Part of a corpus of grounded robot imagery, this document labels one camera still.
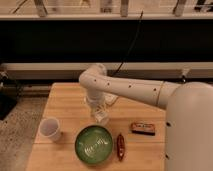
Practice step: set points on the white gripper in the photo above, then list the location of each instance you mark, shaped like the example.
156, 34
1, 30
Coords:
94, 102

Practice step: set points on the white plastic bottle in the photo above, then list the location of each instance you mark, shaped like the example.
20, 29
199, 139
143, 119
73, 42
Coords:
101, 118

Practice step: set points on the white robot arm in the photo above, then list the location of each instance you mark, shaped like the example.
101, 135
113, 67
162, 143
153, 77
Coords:
189, 113

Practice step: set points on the green ceramic bowl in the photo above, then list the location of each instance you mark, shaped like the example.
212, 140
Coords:
94, 145

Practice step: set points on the brown rectangular snack bar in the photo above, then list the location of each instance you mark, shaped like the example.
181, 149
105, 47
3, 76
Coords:
143, 128

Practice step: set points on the white plastic cup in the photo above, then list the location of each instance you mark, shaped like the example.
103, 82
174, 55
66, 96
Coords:
50, 129

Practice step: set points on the dark object at left edge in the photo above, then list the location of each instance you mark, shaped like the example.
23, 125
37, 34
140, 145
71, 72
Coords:
9, 94

